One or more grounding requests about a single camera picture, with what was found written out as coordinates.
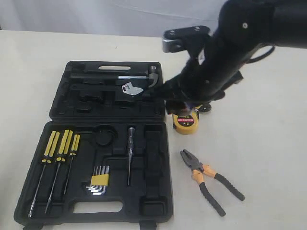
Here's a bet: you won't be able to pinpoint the black electrical tape roll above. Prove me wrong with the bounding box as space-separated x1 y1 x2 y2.
180 102 196 114

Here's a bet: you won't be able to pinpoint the yellow tape measure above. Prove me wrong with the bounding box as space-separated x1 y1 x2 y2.
172 111 199 135

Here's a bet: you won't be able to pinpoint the large yellow black screwdriver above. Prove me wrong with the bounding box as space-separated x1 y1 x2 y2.
28 131 60 218

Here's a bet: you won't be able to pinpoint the clear tester screwdriver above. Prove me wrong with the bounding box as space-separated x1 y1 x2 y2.
127 127 135 186

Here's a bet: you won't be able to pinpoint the orange black handled pliers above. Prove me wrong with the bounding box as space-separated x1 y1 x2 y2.
180 149 246 217

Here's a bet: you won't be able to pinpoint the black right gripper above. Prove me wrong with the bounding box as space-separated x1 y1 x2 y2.
142 43 243 115

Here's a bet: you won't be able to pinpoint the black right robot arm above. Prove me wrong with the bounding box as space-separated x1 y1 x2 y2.
142 0 307 115

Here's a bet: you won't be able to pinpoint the claw hammer black handle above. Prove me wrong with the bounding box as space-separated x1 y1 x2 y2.
70 66 159 88

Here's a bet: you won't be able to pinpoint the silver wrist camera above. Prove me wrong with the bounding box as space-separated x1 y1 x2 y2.
162 25 210 54

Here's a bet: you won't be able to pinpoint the silver adjustable wrench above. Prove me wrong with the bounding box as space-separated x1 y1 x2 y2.
71 81 144 96

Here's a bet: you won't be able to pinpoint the small yellow black screwdriver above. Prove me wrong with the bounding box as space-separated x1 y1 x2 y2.
63 134 81 195

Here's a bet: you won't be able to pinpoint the medium yellow black screwdriver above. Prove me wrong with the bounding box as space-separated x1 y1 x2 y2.
45 129 73 214

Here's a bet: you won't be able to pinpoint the black plastic tool case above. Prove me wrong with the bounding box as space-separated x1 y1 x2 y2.
14 61 173 230

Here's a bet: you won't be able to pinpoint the hex key set yellow holder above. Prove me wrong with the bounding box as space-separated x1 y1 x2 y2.
85 165 110 196

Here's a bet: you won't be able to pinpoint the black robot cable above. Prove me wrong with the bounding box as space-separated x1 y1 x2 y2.
244 44 275 64

